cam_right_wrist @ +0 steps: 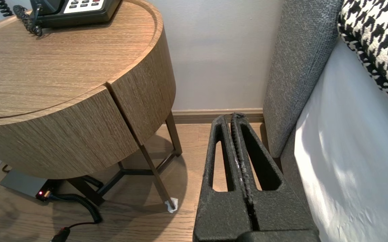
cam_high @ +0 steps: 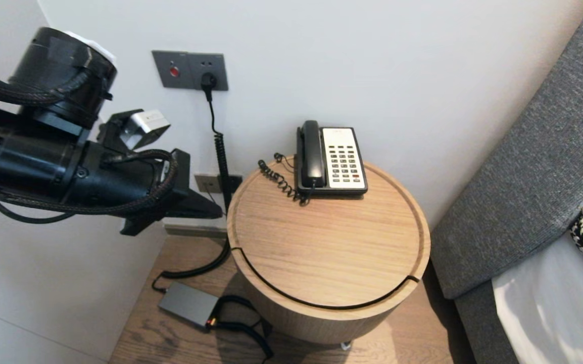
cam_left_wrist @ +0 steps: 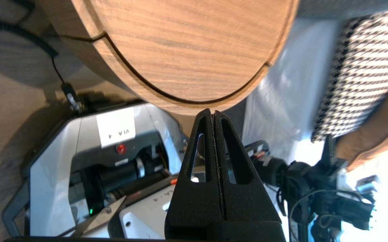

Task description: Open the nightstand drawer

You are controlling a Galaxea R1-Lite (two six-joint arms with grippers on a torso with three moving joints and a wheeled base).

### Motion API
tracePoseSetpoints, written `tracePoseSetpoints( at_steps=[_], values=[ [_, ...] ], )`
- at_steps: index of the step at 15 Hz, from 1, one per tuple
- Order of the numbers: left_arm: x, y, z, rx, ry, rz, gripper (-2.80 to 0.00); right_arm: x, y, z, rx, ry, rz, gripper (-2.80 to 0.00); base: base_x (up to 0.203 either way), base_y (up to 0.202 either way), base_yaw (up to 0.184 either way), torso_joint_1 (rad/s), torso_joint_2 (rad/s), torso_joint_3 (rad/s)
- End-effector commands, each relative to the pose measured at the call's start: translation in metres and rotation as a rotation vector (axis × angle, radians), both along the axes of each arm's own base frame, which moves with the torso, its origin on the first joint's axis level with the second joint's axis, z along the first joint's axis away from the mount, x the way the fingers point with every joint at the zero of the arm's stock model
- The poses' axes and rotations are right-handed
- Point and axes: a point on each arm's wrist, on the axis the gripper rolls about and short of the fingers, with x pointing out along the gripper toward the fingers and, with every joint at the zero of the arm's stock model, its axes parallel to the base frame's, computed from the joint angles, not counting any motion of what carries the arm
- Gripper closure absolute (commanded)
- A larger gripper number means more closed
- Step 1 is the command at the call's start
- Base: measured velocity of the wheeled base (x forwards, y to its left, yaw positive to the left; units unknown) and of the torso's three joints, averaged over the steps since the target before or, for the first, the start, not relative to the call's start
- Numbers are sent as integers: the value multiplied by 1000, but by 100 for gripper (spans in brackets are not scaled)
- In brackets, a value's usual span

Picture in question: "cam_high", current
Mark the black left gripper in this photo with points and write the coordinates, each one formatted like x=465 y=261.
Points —
x=181 y=172

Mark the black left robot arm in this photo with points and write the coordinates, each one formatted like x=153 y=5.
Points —
x=29 y=156

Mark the grey wooden baseboard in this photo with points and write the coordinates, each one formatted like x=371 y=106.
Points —
x=195 y=231

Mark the grey power adapter box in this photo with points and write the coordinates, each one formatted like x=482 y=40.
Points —
x=188 y=303

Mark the black power plug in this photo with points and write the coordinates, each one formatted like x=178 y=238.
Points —
x=208 y=81

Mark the black telephone handset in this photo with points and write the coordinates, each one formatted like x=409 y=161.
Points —
x=312 y=151

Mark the round wooden nightstand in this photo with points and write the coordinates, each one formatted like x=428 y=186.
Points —
x=332 y=237

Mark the black and cream telephone base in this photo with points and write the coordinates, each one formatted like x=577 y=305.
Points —
x=344 y=162

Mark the grey upholstered bed base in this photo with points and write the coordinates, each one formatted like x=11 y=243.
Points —
x=483 y=328

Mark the grey upholstered headboard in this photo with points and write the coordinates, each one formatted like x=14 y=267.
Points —
x=524 y=177

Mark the white bed sheet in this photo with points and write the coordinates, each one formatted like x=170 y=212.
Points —
x=559 y=313

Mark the beige wall data socket plate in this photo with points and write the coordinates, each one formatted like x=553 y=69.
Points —
x=210 y=181

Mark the grey wall socket panel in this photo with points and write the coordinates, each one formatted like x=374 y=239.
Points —
x=170 y=63

